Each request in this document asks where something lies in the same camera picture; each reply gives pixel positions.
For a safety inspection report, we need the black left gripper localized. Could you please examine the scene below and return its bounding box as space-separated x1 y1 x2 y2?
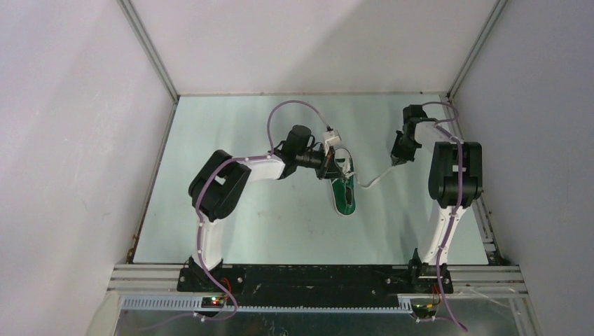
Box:
295 142 344 180

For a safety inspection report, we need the white shoelace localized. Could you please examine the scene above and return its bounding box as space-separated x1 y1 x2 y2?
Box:
331 148 400 190

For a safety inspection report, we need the green canvas sneaker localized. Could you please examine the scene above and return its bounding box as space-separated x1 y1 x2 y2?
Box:
330 148 356 216

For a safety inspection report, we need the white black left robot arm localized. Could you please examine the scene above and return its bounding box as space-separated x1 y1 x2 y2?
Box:
188 125 345 292

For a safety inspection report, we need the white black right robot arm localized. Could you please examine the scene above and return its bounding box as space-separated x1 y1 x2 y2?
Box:
390 104 483 293

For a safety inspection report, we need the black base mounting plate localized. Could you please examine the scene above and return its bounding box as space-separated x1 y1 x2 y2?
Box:
177 263 453 308

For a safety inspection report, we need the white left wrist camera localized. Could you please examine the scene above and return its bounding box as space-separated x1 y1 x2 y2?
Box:
322 129 342 148

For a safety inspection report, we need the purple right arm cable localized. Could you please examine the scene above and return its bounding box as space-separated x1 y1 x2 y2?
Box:
420 101 469 336

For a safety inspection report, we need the grey slotted cable duct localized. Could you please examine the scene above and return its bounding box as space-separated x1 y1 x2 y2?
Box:
119 295 414 314

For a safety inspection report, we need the aluminium frame rail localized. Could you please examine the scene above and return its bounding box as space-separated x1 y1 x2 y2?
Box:
108 264 527 296

